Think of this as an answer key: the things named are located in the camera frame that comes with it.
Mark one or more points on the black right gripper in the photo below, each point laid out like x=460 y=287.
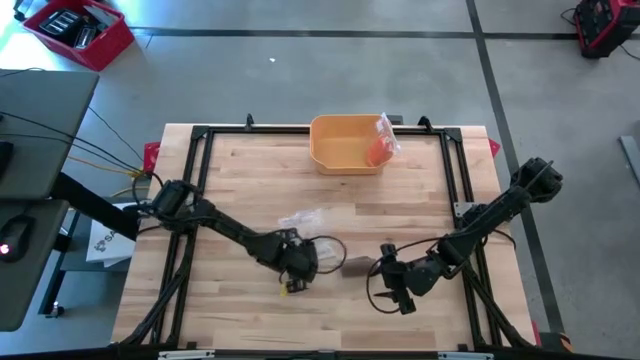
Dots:
x=407 y=277

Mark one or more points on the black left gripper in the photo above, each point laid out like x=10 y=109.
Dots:
x=297 y=257

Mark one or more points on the brown elastic bandage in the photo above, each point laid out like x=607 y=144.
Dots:
x=357 y=267

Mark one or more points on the clear plastic zip bag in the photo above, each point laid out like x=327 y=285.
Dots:
x=302 y=217
x=387 y=130

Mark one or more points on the orange elastic bandage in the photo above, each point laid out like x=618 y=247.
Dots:
x=377 y=152

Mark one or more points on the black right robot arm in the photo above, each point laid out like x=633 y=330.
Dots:
x=495 y=210

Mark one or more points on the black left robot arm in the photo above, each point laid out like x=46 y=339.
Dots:
x=230 y=230

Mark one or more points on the yellow plastic bin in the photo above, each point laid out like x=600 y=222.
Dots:
x=340 y=150

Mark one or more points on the red tag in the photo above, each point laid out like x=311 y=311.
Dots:
x=151 y=152
x=493 y=147

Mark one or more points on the orange and black caster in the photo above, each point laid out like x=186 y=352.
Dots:
x=564 y=342

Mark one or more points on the white sheet with logo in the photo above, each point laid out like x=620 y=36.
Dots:
x=107 y=245

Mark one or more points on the black desk support beam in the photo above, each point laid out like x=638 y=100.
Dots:
x=90 y=202

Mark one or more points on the grey metal bar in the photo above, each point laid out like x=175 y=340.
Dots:
x=631 y=155

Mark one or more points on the grey desk top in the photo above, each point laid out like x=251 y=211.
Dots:
x=45 y=100
x=30 y=290

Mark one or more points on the red plastic crate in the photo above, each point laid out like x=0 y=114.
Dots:
x=107 y=45

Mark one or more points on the black computer mouse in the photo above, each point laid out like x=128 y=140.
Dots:
x=17 y=235

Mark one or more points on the black and silver device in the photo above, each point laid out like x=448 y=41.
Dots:
x=85 y=36

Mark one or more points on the black keyboard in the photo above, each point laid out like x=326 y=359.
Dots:
x=5 y=160

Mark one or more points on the red and black tool case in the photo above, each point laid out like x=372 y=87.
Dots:
x=607 y=25

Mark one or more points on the black device with white stripes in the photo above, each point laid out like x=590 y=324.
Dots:
x=59 y=21

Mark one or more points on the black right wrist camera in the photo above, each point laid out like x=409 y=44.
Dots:
x=407 y=306

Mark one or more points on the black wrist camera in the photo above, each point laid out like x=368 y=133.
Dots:
x=407 y=306
x=296 y=286

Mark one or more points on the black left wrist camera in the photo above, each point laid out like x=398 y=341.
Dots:
x=296 y=286

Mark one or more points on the white table bracket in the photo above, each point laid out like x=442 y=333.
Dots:
x=185 y=355
x=465 y=356

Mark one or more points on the silver corner bracket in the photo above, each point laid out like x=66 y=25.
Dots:
x=461 y=207

